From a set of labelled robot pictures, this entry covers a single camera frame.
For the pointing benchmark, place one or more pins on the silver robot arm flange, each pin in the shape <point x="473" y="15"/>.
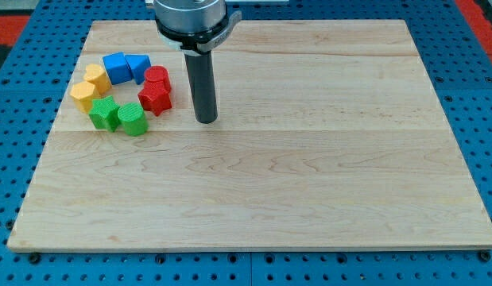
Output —
<point x="194" y="27"/>

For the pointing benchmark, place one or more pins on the blue cube block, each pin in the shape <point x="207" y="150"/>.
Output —
<point x="117" y="68"/>

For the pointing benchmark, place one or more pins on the yellow heart block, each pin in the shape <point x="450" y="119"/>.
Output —
<point x="97" y="74"/>

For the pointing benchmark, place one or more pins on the light wooden board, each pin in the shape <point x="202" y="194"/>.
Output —
<point x="330" y="137"/>

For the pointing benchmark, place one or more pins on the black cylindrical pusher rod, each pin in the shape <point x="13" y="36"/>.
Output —
<point x="202" y="84"/>

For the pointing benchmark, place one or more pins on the red star block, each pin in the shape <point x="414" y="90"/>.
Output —
<point x="155" y="97"/>

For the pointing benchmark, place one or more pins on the red cylinder block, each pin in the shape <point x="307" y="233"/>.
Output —
<point x="157" y="75"/>

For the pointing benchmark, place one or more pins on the green cylinder block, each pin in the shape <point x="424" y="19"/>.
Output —
<point x="132" y="118"/>

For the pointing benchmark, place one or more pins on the blue triangular block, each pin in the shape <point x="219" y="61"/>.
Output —
<point x="138" y="64"/>

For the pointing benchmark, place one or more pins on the green star block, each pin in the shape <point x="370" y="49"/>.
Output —
<point x="104" y="114"/>

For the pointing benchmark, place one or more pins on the yellow hexagon block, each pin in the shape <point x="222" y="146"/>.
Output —
<point x="83" y="93"/>

